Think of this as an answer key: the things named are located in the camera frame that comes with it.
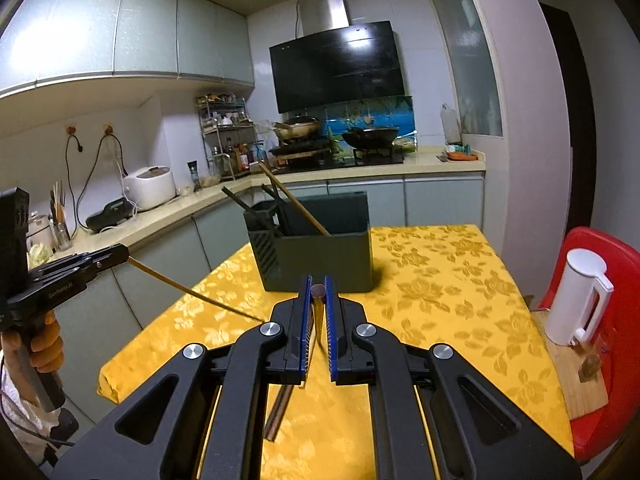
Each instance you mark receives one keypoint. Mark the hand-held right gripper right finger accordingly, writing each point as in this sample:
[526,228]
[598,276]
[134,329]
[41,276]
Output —
[330,330]

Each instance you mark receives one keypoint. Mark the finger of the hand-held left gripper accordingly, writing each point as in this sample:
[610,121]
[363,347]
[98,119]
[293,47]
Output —
[100,262]

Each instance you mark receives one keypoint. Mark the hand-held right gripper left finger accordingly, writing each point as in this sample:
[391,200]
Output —
[309,320]

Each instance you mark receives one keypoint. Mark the dark green utensil holder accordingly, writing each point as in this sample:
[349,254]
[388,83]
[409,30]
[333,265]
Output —
[325,260]

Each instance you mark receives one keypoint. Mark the light bamboo chopstick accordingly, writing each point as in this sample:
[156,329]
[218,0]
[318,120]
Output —
[200,294]

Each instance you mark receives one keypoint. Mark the bunch of wooden chopsticks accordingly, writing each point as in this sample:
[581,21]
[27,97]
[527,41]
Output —
[300,204]

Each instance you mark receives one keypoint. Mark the person's left hand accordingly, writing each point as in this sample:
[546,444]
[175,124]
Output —
[47,345]

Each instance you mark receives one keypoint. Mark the glass utensil jar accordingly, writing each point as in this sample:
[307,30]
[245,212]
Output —
[62,237]

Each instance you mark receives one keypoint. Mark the black sandwich maker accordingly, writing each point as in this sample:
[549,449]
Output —
[107,212]

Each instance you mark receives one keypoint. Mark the white rice cooker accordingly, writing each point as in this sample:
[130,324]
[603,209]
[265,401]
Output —
[150,187]

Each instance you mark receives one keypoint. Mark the yellow floral tablecloth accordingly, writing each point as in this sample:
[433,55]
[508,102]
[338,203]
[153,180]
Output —
[440,285]

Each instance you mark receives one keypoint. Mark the black pepper grinder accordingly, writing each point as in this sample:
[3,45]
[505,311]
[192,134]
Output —
[194,177]

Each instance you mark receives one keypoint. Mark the black griddle pan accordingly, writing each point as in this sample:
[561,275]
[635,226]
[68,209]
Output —
[300,150]

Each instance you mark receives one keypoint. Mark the pale green base cabinets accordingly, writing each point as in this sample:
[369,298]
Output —
[440,200]

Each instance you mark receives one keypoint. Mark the red sauce bottle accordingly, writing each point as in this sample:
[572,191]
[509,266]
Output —
[243,158]

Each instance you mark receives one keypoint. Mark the black glass gas hob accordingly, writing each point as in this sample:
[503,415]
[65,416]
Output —
[380,159]

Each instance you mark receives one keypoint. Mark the metal spice rack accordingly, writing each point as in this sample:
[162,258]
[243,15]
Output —
[225,125]

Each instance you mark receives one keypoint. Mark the brass wok with lid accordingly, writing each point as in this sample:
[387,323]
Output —
[300,127]

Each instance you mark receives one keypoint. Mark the black wok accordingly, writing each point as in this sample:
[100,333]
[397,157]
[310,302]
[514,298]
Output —
[372,137]

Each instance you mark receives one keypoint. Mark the orange tray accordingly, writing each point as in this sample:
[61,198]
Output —
[462,156]

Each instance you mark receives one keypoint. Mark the blue sea print panel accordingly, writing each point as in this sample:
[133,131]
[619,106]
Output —
[400,110]

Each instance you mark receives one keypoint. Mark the white plastic jug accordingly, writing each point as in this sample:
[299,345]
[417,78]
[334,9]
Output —
[450,125]

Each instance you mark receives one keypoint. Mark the white electric kettle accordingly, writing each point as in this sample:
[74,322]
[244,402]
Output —
[570,295]

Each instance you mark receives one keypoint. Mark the black glass range hood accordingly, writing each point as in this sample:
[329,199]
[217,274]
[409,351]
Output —
[340,70]

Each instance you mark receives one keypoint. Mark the wooden board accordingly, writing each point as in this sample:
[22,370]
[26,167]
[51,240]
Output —
[575,390]

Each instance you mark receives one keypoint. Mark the red plastic chair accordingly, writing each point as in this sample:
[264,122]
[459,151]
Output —
[622,385]

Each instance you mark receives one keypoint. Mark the frosted glass window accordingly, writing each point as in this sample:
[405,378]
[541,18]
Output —
[465,60]

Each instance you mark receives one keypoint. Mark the dark door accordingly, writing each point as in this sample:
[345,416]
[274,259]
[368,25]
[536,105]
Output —
[575,135]

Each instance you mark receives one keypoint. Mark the pale green wall cabinets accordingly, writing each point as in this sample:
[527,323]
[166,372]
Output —
[145,25]

